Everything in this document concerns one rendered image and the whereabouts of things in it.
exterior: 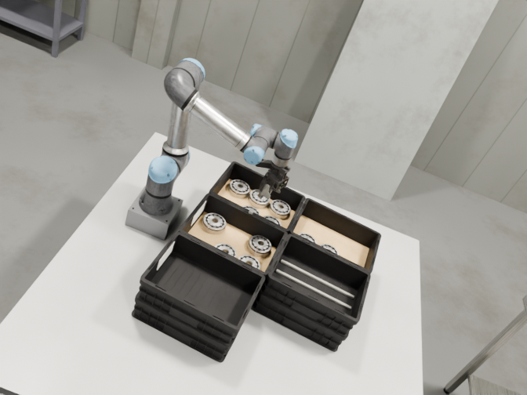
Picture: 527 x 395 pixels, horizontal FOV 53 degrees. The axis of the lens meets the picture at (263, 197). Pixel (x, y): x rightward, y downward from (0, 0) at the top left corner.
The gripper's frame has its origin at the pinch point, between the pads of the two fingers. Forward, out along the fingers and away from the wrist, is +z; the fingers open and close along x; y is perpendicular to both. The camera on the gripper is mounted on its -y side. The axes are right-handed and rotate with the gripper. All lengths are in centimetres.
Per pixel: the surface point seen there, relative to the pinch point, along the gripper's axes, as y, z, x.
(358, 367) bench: 78, 29, -11
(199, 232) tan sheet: -5.1, 12.8, -31.2
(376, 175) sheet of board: -27, 94, 200
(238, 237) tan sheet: 5.8, 13.9, -17.8
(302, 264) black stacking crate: 32.2, 15.6, -2.1
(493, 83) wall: -6, 15, 295
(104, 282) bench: -11, 23, -74
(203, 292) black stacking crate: 21, 12, -51
